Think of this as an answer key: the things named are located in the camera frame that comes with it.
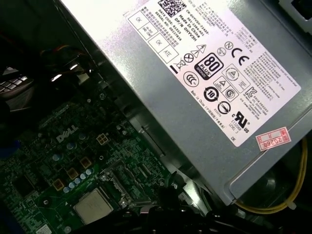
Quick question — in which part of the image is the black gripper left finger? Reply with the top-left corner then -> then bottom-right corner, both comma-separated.
107,182 -> 173,234

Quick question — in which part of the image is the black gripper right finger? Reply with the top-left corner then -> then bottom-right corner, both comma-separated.
172,182 -> 247,234

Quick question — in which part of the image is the CPU with silver top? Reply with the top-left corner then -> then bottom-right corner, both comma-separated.
73,187 -> 114,225

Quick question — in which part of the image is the CPU socket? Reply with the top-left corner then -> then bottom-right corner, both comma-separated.
70,184 -> 118,227

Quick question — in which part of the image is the grey power supply unit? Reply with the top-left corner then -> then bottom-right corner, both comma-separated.
58,0 -> 312,207

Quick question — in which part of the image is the white four pin socket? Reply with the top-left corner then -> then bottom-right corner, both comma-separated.
96,132 -> 110,146

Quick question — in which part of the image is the green motherboard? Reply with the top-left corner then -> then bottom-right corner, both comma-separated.
0,92 -> 186,234

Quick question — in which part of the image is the black PC case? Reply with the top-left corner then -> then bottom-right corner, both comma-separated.
0,0 -> 312,234

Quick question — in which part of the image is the yellow wire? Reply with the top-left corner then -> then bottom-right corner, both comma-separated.
235,137 -> 308,215

